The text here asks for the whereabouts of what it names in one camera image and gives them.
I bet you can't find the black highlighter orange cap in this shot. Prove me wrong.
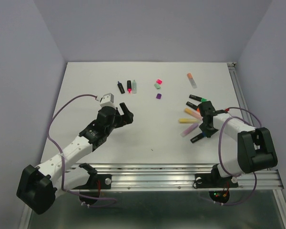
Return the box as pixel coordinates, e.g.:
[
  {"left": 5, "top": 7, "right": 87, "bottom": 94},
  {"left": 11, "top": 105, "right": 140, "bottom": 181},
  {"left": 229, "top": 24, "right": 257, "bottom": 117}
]
[{"left": 186, "top": 102, "right": 200, "bottom": 112}]

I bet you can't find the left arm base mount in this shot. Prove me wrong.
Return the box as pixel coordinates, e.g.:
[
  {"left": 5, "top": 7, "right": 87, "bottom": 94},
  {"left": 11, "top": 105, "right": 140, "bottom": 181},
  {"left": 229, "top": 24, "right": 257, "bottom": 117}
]
[{"left": 78, "top": 163, "right": 116, "bottom": 208}]

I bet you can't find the pastel peach highlighter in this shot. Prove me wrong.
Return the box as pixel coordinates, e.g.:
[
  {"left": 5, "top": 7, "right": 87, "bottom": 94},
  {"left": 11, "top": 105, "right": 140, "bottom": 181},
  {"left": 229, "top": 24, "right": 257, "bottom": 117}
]
[{"left": 184, "top": 108, "right": 202, "bottom": 120}]

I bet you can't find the pastel green pen cap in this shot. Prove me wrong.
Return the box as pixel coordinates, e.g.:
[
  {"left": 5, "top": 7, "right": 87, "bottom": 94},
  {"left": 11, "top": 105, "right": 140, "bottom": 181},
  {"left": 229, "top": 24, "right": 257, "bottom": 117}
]
[{"left": 154, "top": 83, "right": 161, "bottom": 89}]

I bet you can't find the aluminium right side rail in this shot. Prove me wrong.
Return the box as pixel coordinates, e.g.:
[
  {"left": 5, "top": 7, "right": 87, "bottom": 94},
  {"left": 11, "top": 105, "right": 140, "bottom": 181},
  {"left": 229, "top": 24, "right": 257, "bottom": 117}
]
[{"left": 227, "top": 62, "right": 258, "bottom": 126}]

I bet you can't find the black highlighter green cap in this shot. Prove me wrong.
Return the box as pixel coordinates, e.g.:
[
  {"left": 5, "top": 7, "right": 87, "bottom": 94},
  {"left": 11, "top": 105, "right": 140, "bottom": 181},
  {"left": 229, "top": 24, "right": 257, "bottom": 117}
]
[{"left": 189, "top": 94, "right": 207, "bottom": 103}]

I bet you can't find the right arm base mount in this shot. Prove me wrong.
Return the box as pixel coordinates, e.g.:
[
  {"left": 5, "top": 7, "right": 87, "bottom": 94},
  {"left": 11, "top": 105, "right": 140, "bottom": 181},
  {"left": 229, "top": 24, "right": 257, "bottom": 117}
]
[{"left": 193, "top": 164, "right": 239, "bottom": 205}]

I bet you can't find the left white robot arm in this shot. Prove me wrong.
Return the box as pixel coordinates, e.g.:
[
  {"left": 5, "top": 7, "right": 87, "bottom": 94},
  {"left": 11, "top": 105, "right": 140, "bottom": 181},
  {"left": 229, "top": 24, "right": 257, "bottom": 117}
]
[{"left": 16, "top": 103, "right": 133, "bottom": 215}]

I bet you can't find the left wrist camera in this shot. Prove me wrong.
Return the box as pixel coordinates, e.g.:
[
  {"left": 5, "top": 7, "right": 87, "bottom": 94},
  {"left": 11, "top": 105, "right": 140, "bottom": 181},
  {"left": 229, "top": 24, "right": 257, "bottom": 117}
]
[{"left": 96, "top": 93, "right": 115, "bottom": 108}]

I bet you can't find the aluminium front rail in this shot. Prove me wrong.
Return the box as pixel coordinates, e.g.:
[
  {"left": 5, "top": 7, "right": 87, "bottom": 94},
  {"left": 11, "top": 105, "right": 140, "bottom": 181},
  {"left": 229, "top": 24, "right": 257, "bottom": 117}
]
[{"left": 19, "top": 163, "right": 284, "bottom": 229}]

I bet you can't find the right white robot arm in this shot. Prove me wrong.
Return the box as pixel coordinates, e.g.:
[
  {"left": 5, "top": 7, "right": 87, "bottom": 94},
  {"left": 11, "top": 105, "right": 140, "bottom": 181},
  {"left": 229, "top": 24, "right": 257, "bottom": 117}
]
[{"left": 195, "top": 101, "right": 278, "bottom": 187}]

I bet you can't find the pastel pink highlighter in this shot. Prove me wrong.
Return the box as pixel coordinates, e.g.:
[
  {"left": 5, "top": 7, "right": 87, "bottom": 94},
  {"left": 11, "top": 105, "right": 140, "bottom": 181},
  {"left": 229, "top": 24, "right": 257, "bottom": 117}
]
[{"left": 181, "top": 123, "right": 199, "bottom": 137}]

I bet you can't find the aluminium rail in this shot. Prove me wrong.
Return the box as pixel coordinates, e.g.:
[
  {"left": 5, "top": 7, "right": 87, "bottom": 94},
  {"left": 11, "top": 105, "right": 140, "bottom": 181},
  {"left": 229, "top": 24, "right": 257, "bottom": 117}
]
[
  {"left": 19, "top": 163, "right": 284, "bottom": 229},
  {"left": 227, "top": 62, "right": 258, "bottom": 126}
]

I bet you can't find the pastel orange highlighter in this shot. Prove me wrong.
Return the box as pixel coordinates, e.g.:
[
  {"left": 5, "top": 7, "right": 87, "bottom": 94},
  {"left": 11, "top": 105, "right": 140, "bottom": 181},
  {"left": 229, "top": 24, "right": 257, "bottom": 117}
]
[{"left": 187, "top": 73, "right": 197, "bottom": 89}]

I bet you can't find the black highlighter pink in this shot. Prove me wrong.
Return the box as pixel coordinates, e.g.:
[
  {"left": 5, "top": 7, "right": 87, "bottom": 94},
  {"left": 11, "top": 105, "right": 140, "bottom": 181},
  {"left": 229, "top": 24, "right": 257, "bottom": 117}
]
[{"left": 127, "top": 80, "right": 132, "bottom": 93}]

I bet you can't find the pastel green highlighter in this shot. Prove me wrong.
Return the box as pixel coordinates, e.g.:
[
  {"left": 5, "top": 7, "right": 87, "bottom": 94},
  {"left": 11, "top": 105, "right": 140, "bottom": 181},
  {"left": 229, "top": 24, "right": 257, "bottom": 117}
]
[{"left": 132, "top": 80, "right": 137, "bottom": 94}]

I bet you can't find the black highlighter blue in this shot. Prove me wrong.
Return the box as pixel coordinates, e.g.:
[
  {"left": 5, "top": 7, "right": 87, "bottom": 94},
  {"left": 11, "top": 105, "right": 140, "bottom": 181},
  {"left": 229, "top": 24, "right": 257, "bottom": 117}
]
[{"left": 190, "top": 132, "right": 206, "bottom": 144}]

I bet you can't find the pastel yellow highlighter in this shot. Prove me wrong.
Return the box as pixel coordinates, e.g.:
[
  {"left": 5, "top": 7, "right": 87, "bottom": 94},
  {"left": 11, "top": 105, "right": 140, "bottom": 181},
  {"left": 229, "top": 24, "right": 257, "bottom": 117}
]
[{"left": 178, "top": 118, "right": 200, "bottom": 124}]

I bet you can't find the black highlighter purple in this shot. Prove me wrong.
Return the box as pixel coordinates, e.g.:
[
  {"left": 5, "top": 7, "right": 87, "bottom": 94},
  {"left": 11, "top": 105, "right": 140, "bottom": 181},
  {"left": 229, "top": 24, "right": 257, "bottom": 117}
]
[{"left": 117, "top": 81, "right": 125, "bottom": 94}]

